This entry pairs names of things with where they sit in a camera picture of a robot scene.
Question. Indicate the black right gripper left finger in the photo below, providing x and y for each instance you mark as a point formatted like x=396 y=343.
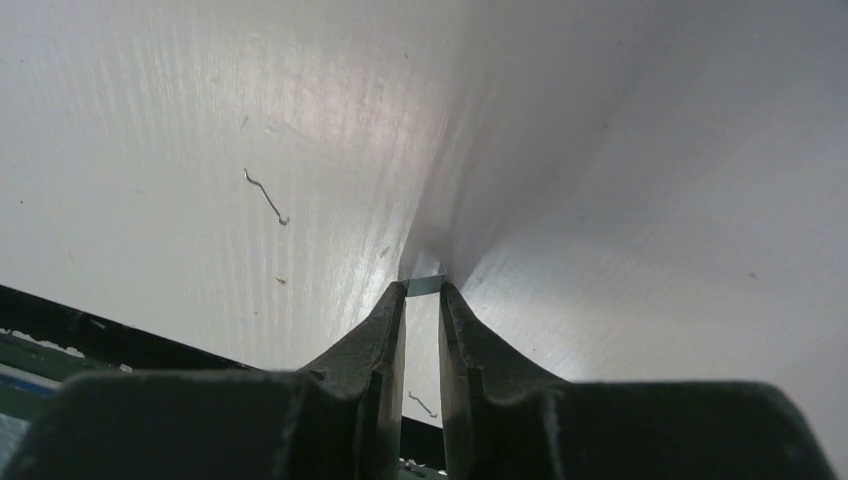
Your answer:
x=338 y=417

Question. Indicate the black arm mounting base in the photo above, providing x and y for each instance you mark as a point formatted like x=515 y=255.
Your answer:
x=45 y=344

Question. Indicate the loose bent staple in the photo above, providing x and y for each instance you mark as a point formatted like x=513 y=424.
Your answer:
x=430 y=413
x=282 y=220

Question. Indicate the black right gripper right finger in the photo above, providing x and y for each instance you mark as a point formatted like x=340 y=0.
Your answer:
x=506 y=417

